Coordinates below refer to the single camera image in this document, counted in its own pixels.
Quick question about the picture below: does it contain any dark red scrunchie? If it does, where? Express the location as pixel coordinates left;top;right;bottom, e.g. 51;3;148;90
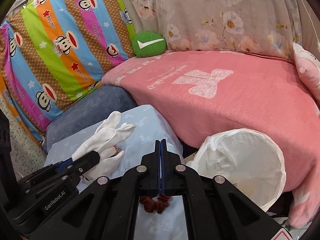
139;194;171;214

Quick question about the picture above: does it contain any white glove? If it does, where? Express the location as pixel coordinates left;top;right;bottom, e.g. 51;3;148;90
72;111;136;181

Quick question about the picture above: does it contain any white bag-lined trash bin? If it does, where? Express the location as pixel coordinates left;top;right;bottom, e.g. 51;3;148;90
187;128;286;211

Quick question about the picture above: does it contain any speckled bed sheet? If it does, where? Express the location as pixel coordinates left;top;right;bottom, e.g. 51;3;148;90
1;94;46;180

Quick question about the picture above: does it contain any blue-grey velvet cushion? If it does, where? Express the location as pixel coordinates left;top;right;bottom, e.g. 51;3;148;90
43;85;137;153

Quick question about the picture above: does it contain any pink blanket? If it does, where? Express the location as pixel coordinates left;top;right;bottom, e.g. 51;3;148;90
102;51;319;228

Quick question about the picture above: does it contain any colourful monkey striped pillow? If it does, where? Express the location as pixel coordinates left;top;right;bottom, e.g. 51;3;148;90
1;0;135;145

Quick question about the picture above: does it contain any green checkmark plush cushion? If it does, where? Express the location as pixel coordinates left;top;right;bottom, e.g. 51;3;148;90
132;31;167;58

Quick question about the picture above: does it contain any pink white small pillow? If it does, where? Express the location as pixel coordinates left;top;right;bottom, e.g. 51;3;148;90
293;42;320;102

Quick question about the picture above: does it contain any grey floral quilt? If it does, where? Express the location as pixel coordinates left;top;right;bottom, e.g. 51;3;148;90
123;0;302;60

